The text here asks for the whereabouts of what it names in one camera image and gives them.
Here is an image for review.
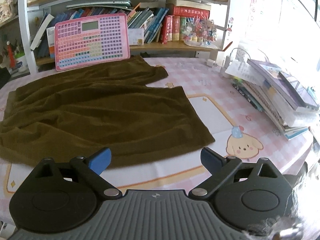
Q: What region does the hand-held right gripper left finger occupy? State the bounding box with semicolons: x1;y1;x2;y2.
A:
30;147;123;200

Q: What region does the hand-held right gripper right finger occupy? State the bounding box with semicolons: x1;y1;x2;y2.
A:
188;146;284;200

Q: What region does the brown garment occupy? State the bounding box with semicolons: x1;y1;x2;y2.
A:
0;55;216;168

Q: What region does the printed paper sheet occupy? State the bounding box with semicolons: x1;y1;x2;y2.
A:
225;61;263;85

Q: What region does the stack of notebooks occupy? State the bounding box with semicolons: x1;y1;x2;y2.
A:
231;59;320;140

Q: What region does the white fluffy trim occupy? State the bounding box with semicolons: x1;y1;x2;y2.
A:
244;166;320;240

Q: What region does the white bookshelf with wooden boards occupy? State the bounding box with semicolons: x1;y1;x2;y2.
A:
17;0;233;74

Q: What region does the pink learning tablet toy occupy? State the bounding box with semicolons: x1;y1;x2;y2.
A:
54;12;131;72

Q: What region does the dark pleated folder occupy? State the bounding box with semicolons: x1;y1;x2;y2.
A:
35;37;50;58

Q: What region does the orange blue booklet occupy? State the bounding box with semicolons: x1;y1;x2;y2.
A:
46;26;57;58

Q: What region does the black case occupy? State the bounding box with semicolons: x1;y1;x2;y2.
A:
0;66;12;90

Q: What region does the small white card box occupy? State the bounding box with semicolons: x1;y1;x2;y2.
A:
128;27;145;46

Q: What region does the colourful figurine ornament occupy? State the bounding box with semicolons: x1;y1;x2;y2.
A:
184;15;217;47

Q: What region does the red tassel ornament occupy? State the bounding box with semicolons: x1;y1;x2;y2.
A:
6;41;17;68

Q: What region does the row of books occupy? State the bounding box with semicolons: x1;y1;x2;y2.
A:
31;0;212;55

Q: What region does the teal slim laptop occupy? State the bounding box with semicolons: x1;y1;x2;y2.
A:
65;0;133;10

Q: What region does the wooden side shelf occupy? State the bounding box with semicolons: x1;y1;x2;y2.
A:
0;14;20;28

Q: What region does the white charger with cable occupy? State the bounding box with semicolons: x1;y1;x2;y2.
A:
220;47;250;77

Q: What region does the wall poster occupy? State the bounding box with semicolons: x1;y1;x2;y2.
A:
247;0;320;60

